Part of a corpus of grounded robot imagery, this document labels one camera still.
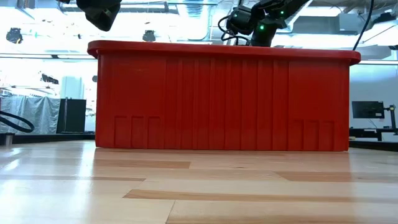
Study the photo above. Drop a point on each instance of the black desk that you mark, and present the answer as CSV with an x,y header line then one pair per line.
x,y
373,132

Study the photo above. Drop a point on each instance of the white cabinet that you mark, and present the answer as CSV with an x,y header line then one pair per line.
x,y
72,88

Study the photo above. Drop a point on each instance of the black ceiling fixture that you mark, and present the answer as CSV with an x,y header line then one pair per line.
x,y
14,35
149,36

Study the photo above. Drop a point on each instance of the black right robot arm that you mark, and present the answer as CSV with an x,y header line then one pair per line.
x,y
245,20

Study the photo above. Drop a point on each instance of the grey cloth cover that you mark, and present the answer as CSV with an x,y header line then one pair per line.
x,y
40,115

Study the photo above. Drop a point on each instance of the black computer monitor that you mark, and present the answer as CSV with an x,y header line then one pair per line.
x,y
368,109

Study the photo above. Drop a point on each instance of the black cabinet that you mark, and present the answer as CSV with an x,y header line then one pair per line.
x,y
73,116

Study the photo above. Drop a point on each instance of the black wall mounted device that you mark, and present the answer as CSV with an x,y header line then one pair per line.
x,y
49,79

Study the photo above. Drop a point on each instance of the red plastic bin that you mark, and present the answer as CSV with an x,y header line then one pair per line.
x,y
217,102

